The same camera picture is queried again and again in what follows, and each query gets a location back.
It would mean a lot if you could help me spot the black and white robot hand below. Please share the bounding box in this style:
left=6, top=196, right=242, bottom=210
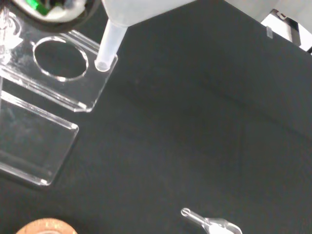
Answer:
left=11, top=0, right=98, bottom=34

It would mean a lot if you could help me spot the clear acrylic funnel stand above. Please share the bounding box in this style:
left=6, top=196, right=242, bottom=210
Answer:
left=0, top=4, right=118, bottom=187

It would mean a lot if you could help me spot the clear glass weighing funnel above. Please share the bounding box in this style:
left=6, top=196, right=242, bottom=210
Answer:
left=180, top=207, right=243, bottom=234

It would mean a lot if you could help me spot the black bench cloth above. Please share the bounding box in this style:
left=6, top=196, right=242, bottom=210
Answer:
left=0, top=0, right=312, bottom=234

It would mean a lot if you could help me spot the cork ring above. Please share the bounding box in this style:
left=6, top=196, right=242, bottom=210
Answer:
left=15, top=218, right=78, bottom=234

